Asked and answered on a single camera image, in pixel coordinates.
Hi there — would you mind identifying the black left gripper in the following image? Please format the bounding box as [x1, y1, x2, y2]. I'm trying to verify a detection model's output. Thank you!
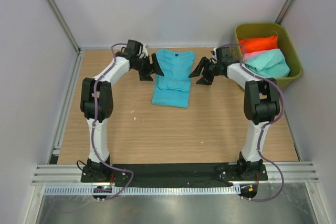
[132, 54, 164, 81]

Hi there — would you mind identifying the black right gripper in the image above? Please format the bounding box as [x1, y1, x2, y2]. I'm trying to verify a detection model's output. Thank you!
[189, 57, 220, 86]

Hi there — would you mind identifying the blue t shirt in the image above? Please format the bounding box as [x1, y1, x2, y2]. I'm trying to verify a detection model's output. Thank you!
[152, 49, 196, 108]

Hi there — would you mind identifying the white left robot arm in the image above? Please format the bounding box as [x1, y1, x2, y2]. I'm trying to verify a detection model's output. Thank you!
[80, 40, 164, 183]

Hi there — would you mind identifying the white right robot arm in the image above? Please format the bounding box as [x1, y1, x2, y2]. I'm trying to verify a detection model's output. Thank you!
[189, 44, 283, 180]

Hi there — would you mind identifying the pink folded t shirt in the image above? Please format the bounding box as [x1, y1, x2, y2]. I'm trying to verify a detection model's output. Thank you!
[243, 50, 266, 61]

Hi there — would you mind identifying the olive green plastic tub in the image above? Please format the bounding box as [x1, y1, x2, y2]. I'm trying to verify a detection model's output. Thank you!
[234, 23, 303, 91]

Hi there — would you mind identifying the orange folded t shirt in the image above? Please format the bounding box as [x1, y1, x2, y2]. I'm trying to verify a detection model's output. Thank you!
[238, 35, 278, 53]

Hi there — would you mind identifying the mint green folded t shirt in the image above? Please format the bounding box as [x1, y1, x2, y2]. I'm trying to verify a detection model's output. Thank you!
[244, 49, 290, 78]

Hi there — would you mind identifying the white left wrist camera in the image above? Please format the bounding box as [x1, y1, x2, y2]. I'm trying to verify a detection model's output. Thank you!
[140, 45, 149, 58]

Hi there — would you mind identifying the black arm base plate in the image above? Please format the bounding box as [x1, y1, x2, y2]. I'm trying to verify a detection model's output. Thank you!
[81, 161, 268, 186]

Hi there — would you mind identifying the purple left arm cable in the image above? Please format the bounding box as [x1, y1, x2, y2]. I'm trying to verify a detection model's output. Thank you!
[90, 42, 134, 200]

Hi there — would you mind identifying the aluminium left frame post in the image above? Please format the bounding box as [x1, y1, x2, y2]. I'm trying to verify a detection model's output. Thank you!
[46, 0, 81, 54]

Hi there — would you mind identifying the aluminium front frame rail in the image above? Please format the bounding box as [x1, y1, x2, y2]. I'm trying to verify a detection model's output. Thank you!
[32, 161, 319, 185]

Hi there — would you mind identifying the slotted grey cable duct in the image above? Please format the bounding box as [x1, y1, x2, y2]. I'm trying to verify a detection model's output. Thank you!
[44, 185, 240, 196]

